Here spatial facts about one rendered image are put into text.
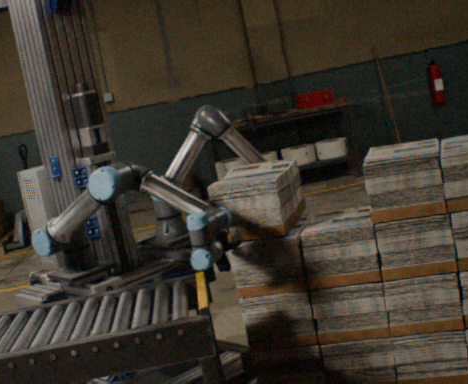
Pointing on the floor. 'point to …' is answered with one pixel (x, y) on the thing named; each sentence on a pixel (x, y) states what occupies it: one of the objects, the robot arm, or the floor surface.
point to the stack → (367, 297)
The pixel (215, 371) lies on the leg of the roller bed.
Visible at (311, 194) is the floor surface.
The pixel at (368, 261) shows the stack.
